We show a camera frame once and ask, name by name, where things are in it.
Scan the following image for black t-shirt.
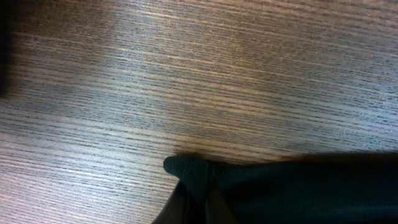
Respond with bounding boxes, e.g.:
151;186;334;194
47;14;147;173
164;153;397;223

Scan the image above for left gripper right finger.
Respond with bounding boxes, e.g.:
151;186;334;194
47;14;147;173
206;188;238;224

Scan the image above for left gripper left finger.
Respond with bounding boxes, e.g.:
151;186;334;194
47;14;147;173
152;182;205;224

